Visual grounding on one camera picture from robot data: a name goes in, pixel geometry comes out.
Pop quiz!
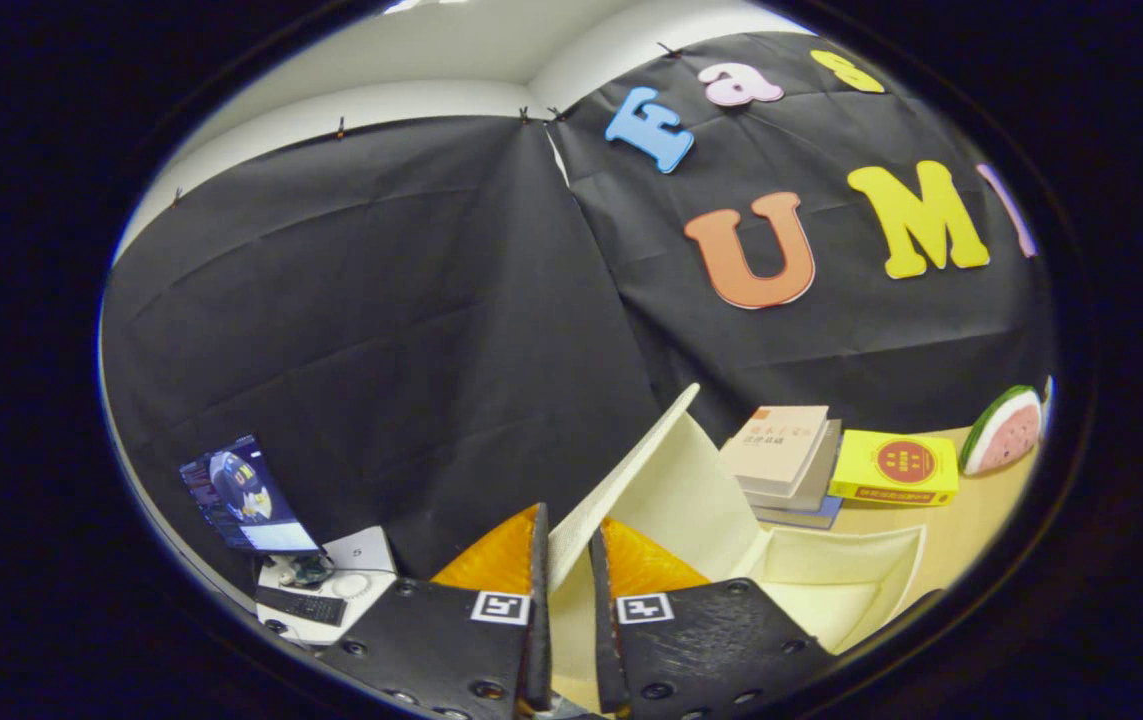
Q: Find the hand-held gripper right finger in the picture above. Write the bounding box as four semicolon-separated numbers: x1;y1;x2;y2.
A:
587;516;838;720

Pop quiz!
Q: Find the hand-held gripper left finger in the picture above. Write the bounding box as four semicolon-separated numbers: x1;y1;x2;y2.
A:
316;502;554;720

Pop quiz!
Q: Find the cream storage box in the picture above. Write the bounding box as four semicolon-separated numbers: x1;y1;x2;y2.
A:
546;383;929;713

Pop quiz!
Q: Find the open laptop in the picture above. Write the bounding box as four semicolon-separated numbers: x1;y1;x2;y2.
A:
179;434;324;556

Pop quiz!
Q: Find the white side table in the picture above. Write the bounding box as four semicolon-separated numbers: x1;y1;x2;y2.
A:
256;527;399;646

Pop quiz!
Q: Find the blue book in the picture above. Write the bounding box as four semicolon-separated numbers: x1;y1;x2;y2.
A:
753;495;844;531

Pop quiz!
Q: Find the black keyboard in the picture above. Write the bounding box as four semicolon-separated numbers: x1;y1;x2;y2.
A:
254;585;348;628

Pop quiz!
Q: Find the beige book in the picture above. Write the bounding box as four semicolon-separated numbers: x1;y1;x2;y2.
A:
719;405;830;498

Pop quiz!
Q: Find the grey book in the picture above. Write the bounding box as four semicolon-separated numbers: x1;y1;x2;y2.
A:
743;420;844;513

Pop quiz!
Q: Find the yellow book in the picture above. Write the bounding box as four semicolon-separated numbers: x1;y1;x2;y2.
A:
828;430;960;507

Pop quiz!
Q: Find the watermelon slice plush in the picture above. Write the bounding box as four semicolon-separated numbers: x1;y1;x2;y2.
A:
961;385;1044;476

